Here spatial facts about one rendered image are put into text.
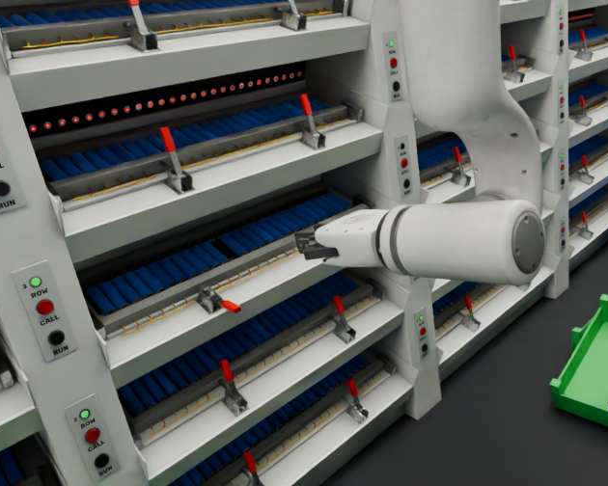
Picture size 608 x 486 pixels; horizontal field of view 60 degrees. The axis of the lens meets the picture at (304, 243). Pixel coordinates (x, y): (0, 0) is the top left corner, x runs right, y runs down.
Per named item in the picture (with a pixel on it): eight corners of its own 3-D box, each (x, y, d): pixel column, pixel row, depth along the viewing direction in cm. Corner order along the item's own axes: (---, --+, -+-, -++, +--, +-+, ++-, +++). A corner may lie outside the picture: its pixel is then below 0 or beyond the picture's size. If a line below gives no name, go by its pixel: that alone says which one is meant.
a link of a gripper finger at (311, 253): (366, 239, 65) (356, 231, 70) (305, 256, 64) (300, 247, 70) (368, 249, 65) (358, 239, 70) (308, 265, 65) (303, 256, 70)
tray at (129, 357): (390, 243, 109) (400, 204, 103) (113, 391, 73) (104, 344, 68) (323, 201, 120) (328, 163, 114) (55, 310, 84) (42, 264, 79)
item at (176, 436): (400, 325, 115) (414, 277, 107) (150, 497, 80) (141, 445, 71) (335, 276, 126) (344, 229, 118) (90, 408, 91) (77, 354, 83)
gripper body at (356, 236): (425, 197, 64) (360, 201, 73) (370, 224, 58) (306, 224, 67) (437, 255, 66) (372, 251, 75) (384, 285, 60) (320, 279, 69)
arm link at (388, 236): (436, 194, 62) (416, 195, 65) (388, 217, 57) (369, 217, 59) (450, 259, 64) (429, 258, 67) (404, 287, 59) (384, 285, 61)
